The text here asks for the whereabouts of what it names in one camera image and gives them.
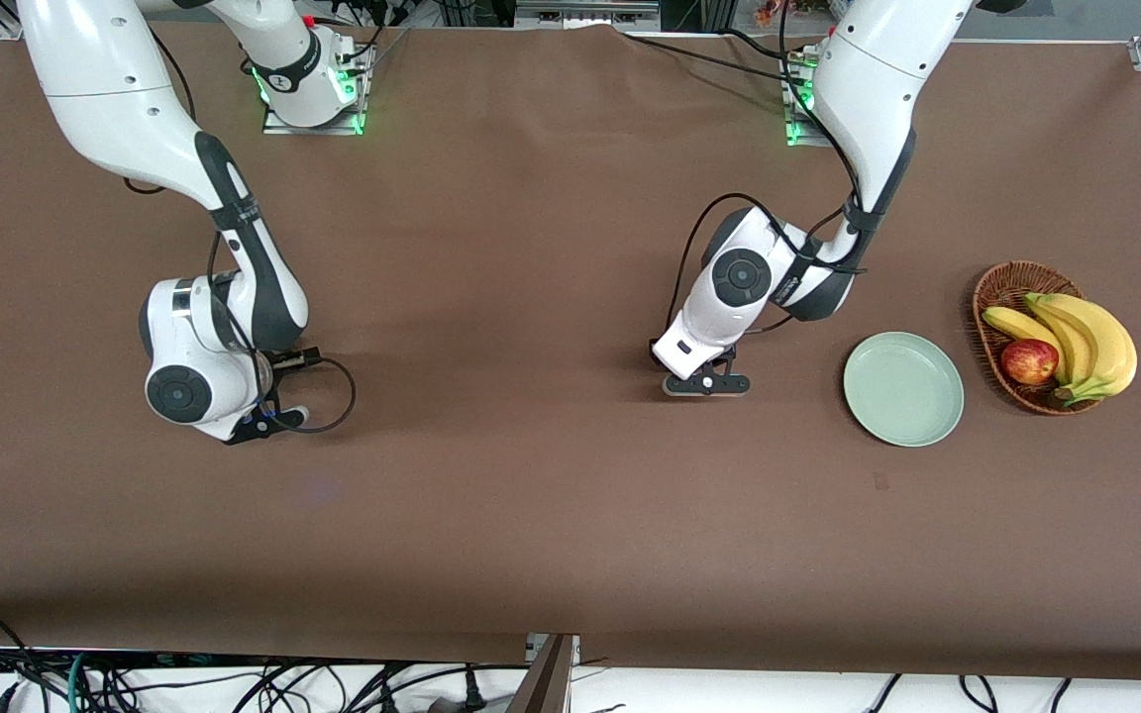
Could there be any pale green round plate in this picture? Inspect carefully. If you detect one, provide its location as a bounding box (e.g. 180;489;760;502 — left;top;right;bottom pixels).
843;331;966;449

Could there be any large table cover sheet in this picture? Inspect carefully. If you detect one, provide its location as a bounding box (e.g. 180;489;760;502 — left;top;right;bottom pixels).
0;18;1141;682

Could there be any brown wicker basket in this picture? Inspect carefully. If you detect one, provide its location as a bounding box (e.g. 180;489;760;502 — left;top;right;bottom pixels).
973;260;1111;416

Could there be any red apple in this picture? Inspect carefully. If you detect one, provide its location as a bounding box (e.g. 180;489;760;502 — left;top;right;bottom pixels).
1000;339;1061;386

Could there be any small orange red clutter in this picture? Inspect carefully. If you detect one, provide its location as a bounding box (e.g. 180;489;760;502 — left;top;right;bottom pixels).
754;0;829;26

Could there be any yellow banana bunch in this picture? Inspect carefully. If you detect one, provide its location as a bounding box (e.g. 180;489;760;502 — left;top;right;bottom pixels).
983;292;1138;407

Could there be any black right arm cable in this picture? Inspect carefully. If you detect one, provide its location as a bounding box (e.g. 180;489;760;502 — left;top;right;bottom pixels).
123;30;358;435

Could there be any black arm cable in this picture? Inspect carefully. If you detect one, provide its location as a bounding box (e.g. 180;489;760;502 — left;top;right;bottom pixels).
123;30;358;435
668;0;874;338

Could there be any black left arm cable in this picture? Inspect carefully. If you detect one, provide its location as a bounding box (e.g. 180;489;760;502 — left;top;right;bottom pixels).
668;0;874;338

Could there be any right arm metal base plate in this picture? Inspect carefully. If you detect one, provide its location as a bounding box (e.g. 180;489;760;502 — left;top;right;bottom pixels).
261;45;365;137

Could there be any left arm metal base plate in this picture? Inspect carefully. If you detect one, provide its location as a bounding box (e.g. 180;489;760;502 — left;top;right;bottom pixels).
781;50;834;148

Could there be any long black base cable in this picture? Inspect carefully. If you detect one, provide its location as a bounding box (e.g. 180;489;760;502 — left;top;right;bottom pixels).
620;33;809;85

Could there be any short black base cable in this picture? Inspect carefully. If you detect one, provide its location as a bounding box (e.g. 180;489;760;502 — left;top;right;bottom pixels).
724;28;794;60

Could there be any brown metal post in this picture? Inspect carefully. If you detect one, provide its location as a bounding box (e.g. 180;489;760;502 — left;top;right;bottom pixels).
506;634;581;713

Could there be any grey metal rail unit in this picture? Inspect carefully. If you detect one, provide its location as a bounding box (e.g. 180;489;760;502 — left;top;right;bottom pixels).
514;0;661;31

